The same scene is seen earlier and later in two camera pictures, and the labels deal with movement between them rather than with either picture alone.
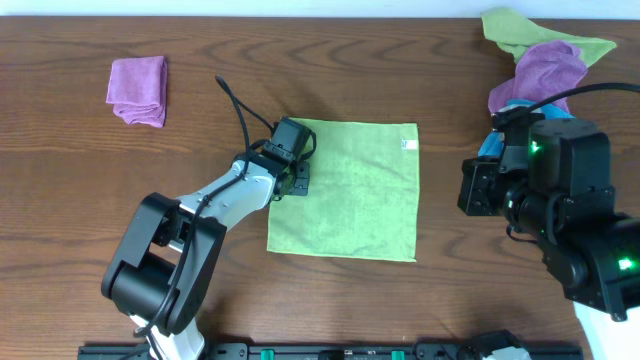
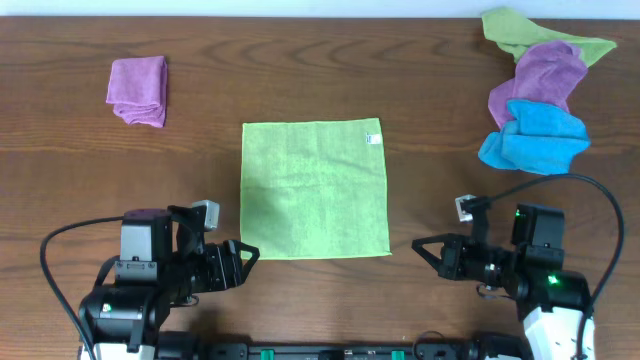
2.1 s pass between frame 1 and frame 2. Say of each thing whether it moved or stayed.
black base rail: stayed
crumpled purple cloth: stayed
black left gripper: moved
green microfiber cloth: moved
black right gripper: moved
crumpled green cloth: stayed
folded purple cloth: stayed
